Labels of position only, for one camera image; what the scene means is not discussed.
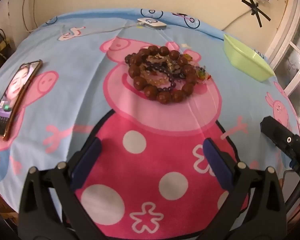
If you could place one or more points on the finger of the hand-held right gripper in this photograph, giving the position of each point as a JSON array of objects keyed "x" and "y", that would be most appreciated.
[{"x": 277, "y": 132}]

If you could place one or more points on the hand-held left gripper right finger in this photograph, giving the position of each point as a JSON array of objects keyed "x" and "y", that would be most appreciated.
[{"x": 218, "y": 166}]

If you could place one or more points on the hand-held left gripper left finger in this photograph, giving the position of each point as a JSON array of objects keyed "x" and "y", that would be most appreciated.
[{"x": 86, "y": 166}]

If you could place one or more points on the light green plastic bowl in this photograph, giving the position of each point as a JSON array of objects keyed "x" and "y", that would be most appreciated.
[{"x": 247, "y": 62}]

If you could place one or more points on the blue cartoon printed blanket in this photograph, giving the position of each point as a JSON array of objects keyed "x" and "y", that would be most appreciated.
[{"x": 65, "y": 92}]

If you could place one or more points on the smartphone with gold case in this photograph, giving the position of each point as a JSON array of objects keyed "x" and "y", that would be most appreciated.
[{"x": 12, "y": 97}]

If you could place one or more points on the black tape cross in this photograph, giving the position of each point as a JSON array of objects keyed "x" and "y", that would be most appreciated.
[{"x": 253, "y": 6}]

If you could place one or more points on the white square device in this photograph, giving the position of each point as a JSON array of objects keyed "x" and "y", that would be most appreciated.
[{"x": 152, "y": 23}]

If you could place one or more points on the white window frame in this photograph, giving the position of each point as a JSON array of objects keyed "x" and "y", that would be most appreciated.
[{"x": 287, "y": 25}]

